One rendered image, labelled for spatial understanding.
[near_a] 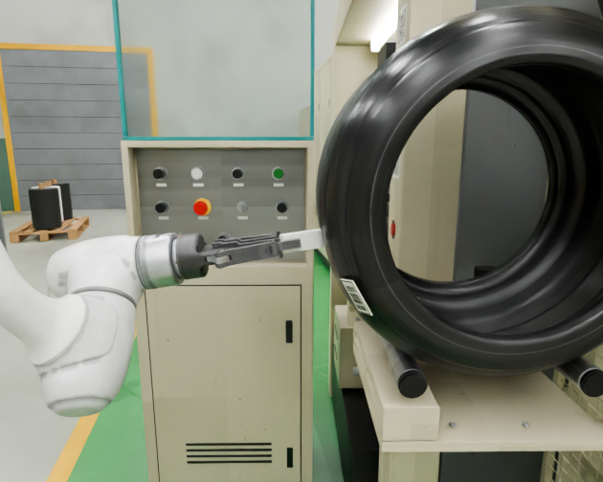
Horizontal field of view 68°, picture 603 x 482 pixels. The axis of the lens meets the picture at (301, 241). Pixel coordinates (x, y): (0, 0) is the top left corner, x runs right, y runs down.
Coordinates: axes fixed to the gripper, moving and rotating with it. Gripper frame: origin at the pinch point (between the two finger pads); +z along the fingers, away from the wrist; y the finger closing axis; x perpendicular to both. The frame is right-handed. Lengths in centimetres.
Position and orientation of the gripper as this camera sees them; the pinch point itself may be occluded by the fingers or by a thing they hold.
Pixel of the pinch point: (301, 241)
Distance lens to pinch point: 74.3
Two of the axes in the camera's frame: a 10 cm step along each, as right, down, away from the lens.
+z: 9.9, -1.4, -0.2
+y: -0.1, -2.1, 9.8
